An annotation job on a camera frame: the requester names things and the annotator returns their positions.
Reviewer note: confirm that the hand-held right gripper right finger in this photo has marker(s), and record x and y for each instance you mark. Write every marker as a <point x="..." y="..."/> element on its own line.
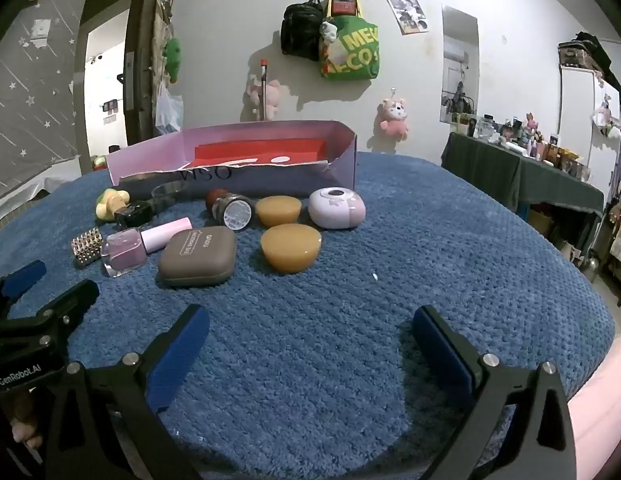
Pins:
<point x="440" y="352"/>

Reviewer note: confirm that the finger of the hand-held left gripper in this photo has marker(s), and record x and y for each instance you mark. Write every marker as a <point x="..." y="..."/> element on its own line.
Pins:
<point x="73" y="300"/>
<point x="23" y="276"/>

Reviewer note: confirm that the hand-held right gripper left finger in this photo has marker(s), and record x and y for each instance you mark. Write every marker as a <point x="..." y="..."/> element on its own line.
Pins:
<point x="183" y="347"/>

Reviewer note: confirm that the purple nail polish studded cap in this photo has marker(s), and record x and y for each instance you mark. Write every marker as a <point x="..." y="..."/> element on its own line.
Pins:
<point x="124" y="252"/>

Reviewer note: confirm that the brown earbuds case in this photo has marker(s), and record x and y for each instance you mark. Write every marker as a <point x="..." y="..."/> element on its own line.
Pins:
<point x="198" y="257"/>

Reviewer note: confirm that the green yellow flower-cap bottle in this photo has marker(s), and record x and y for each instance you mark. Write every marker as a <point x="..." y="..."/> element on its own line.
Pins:
<point x="109" y="202"/>

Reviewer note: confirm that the pink nail polish bottle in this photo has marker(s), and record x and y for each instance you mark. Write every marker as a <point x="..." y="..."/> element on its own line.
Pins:
<point x="165" y="232"/>

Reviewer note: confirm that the clear round plastic lid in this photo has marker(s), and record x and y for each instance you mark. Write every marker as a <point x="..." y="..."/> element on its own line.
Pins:
<point x="163" y="195"/>

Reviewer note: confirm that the dark jar with red cap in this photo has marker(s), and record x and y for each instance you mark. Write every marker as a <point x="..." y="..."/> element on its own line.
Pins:
<point x="235" y="214"/>

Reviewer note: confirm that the lilac round device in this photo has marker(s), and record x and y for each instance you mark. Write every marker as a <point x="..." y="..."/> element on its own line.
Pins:
<point x="335" y="210"/>

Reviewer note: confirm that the pink cardboard box red inside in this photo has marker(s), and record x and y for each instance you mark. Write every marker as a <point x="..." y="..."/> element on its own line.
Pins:
<point x="270" y="175"/>

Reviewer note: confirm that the person's left hand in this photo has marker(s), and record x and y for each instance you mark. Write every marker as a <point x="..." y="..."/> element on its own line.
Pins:
<point x="28" y="430"/>

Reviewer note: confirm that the pink bedsheet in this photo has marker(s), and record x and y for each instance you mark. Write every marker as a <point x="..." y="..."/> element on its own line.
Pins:
<point x="600" y="410"/>

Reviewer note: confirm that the table with dark green cloth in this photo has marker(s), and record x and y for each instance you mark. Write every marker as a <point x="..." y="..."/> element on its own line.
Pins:
<point x="505" y="175"/>

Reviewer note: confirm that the clear plastic bag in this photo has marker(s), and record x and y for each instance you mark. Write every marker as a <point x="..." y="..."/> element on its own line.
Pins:
<point x="168" y="110"/>

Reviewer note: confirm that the group of cosmetic bottles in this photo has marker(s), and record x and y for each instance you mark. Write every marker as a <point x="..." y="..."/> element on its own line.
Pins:
<point x="520" y="142"/>

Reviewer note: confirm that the pink pig plush toy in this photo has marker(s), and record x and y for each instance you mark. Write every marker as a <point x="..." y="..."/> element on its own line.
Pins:
<point x="394" y="117"/>

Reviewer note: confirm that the dark wooden door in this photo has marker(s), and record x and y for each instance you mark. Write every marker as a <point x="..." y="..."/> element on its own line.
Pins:
<point x="140" y="60"/>

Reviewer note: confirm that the green plush toy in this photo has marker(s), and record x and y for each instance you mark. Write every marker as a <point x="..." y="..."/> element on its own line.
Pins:
<point x="173" y="57"/>

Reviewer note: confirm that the pale pink plush toy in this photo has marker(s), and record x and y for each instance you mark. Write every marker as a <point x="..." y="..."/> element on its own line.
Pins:
<point x="273" y="95"/>

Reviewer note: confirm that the long stick with red tip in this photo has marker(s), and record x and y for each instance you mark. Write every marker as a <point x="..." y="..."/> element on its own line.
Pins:
<point x="263" y="80"/>

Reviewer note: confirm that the white wardrobe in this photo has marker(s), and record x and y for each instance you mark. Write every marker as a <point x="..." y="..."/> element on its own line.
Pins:
<point x="583" y="110"/>

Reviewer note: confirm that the white plush toy on wardrobe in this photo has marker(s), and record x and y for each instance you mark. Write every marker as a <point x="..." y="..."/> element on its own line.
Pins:
<point x="608" y="115"/>

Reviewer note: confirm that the green tote bag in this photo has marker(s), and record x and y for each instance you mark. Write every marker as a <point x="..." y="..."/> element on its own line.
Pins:
<point x="353" y="57"/>

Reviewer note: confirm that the patterned storage box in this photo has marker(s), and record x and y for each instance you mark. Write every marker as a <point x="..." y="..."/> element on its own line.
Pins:
<point x="575" y="55"/>

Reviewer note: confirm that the black bag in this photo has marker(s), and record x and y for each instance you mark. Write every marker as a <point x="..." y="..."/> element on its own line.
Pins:
<point x="300" y="30"/>

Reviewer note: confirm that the small white plush toy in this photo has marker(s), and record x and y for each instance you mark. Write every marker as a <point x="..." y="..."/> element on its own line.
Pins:
<point x="329" y="32"/>

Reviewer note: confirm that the photo collage sheet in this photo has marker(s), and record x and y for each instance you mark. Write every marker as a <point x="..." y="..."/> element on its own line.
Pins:
<point x="409" y="14"/>

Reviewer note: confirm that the dark clothes pile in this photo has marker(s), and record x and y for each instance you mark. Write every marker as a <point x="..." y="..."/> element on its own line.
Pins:
<point x="598" y="47"/>

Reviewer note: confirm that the red yellow bag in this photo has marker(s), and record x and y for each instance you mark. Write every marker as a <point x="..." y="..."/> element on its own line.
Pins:
<point x="343" y="2"/>

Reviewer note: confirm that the white wall switch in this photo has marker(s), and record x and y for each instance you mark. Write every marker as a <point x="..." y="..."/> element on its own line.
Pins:
<point x="40" y="27"/>

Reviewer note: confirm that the wall mirror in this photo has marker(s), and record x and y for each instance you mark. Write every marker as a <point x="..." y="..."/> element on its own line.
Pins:
<point x="459" y="65"/>

